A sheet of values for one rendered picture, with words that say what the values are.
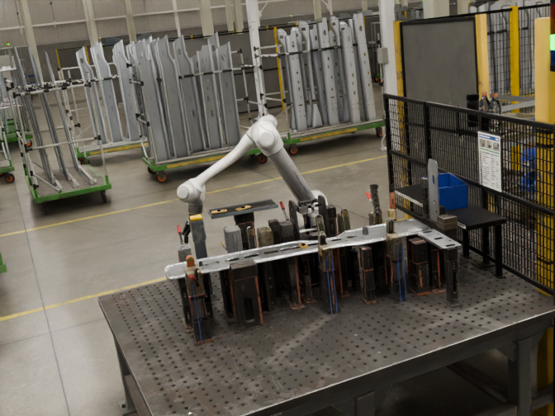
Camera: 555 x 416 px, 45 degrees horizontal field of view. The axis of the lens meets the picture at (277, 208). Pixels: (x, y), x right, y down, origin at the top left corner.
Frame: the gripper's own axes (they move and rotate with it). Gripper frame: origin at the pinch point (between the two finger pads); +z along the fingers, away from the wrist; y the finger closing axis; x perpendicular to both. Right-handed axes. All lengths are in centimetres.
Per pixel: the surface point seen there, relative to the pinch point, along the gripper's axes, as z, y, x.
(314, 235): -14, -78, -19
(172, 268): 6, -48, 53
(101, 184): -36, 475, -234
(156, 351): 42, -59, 68
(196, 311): 22, -74, 58
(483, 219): -28, -155, -60
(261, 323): 29, -86, 27
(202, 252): -1.0, -34.9, 22.5
